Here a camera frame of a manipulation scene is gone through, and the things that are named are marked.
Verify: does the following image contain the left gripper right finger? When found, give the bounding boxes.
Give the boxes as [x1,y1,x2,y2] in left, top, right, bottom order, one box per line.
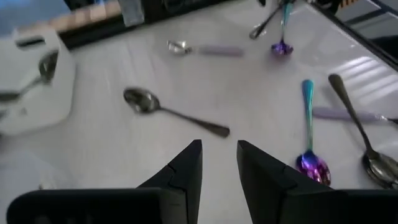
[236,139,398,224]

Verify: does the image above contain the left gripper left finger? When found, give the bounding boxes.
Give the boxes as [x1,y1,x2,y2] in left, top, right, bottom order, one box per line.
[6,139,203,224]

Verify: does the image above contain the iridescent rainbow spoon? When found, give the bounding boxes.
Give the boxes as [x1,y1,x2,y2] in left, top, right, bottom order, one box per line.
[269,0,295,57]
[294,78,332,187]

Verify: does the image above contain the silver metal spoon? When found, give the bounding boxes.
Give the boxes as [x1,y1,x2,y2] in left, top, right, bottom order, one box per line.
[123,86,231,139]

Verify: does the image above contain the silver spoon lavender handle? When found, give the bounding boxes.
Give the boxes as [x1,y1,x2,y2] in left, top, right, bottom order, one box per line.
[312,106,398,125]
[167,39,246,58]

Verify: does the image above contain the black spoon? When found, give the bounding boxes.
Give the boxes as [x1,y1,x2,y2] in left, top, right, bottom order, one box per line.
[327,73,398,190]
[0,50,60,103]
[248,4,282,40]

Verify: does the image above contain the white plastic bin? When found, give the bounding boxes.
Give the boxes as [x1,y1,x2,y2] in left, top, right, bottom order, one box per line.
[0,27,76,137]

